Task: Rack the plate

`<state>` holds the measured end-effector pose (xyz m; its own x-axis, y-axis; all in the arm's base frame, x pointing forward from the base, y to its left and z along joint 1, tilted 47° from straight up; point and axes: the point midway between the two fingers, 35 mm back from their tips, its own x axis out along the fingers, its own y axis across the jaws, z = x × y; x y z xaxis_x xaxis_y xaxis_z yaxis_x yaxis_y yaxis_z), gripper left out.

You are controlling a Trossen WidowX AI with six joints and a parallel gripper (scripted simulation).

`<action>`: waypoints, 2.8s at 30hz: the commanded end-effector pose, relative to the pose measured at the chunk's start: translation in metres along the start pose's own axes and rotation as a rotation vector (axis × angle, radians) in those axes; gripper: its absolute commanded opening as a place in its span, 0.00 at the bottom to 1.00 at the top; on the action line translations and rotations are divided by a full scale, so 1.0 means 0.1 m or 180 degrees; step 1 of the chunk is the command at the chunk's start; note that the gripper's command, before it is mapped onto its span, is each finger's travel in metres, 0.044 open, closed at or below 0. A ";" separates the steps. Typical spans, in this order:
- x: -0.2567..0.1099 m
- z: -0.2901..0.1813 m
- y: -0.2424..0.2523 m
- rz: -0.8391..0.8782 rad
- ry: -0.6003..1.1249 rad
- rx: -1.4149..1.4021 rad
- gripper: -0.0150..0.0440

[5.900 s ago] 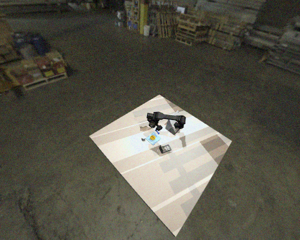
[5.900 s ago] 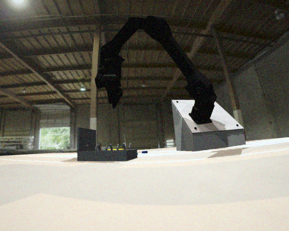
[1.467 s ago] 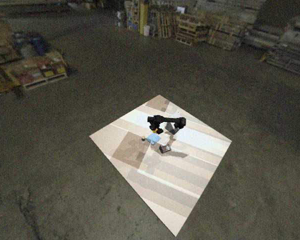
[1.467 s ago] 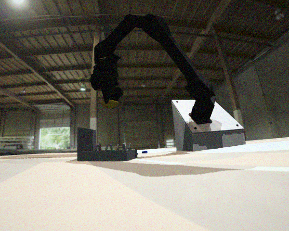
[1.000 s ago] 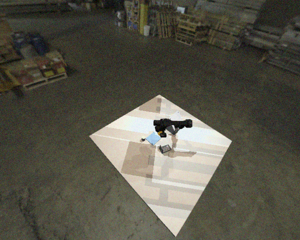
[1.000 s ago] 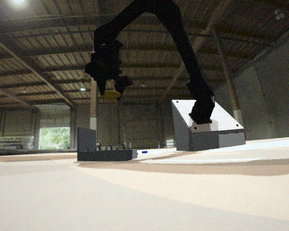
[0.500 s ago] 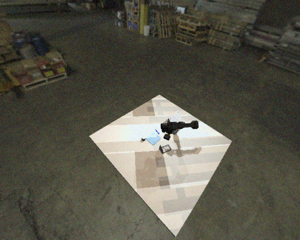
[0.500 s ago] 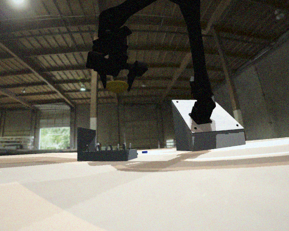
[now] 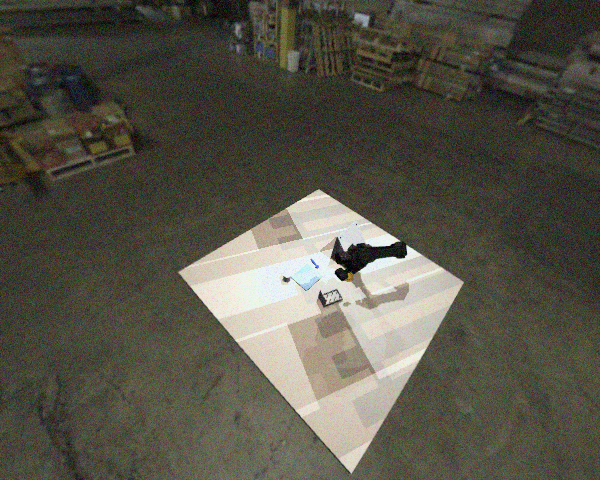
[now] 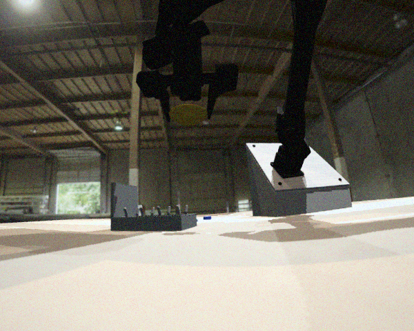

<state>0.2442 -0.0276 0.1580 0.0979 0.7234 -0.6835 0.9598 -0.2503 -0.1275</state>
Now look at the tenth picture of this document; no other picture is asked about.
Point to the black dish rack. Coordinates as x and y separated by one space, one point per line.
124 213

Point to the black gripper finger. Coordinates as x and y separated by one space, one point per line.
159 91
217 86

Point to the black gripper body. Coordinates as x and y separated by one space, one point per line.
187 70

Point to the yellow plate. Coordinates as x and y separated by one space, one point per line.
188 114

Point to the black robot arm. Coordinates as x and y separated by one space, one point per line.
290 122

